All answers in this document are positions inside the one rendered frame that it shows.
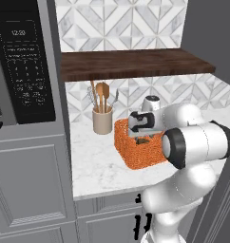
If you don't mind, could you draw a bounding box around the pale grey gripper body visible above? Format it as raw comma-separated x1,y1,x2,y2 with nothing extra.
129,125,165,139

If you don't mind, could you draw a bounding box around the orange woven basket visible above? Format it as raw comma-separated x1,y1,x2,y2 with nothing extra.
113,117,170,171

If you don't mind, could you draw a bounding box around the grey side cabinet panel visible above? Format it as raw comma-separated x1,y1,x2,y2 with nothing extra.
185,151,230,243

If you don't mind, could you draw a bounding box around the grey base cabinet door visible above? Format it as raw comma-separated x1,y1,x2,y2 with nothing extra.
76,212,155,243

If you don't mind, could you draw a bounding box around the tall grey cabinet door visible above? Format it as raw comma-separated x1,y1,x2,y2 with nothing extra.
0,133,71,235

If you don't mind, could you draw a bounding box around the beige utensil pot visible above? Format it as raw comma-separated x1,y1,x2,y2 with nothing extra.
91,105,115,136

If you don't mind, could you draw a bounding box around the wooden spatula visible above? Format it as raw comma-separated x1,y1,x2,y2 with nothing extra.
103,83,111,114

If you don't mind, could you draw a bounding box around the wooden spoon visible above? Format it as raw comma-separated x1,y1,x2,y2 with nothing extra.
95,82,105,114

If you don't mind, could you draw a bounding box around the metal whisk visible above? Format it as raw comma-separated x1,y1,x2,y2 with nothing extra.
86,86,98,110

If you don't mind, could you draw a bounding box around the dark wooden shelf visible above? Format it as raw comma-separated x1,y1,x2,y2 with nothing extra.
60,48,217,83

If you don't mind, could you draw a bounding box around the grey drawer front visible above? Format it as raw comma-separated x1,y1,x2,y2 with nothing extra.
74,191,144,218

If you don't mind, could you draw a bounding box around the black microwave oven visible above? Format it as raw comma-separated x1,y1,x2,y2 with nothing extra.
0,0,57,128

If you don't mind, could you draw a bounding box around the black cabinet handle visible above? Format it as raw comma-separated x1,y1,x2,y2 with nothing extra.
144,213,153,234
133,215,143,240

